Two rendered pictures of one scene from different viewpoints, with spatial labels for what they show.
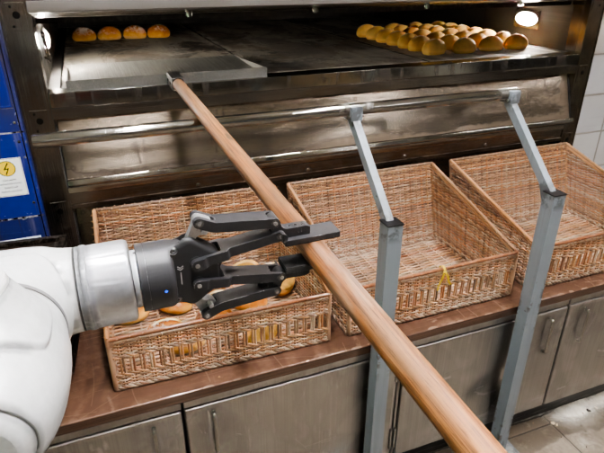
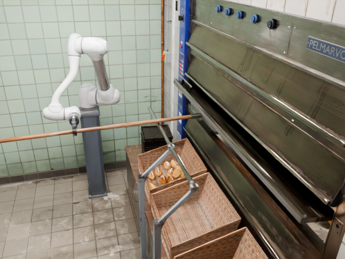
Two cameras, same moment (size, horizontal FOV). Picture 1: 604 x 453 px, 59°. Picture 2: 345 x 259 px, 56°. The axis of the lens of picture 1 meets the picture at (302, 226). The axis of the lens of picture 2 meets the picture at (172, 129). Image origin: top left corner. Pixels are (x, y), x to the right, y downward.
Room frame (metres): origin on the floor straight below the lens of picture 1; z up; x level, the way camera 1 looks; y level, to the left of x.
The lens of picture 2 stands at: (1.47, -2.08, 2.27)
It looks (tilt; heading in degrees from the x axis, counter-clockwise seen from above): 27 degrees down; 95
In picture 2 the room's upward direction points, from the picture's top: 1 degrees clockwise
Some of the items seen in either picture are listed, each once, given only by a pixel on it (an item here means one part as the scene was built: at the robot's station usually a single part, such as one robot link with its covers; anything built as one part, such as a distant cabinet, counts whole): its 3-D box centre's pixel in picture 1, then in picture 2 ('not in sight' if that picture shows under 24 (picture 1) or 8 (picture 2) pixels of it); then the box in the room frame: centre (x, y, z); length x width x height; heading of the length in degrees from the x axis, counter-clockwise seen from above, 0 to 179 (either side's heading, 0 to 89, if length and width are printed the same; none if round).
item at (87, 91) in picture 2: not in sight; (88, 94); (0.41, 0.78, 1.17); 0.18 x 0.16 x 0.22; 2
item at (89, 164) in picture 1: (357, 119); (229, 171); (1.72, -0.18, 1.02); 1.79 x 0.11 x 0.19; 111
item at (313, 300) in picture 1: (207, 271); (169, 168); (1.26, 0.26, 0.72); 0.56 x 0.49 x 0.28; 110
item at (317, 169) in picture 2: not in sight; (237, 101); (1.72, -0.18, 1.54); 1.79 x 0.11 x 0.19; 111
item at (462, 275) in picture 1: (395, 236); (191, 213); (1.47, -0.29, 0.72); 0.56 x 0.49 x 0.28; 112
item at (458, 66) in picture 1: (355, 75); (234, 153); (1.74, -0.17, 1.16); 1.80 x 0.06 x 0.04; 111
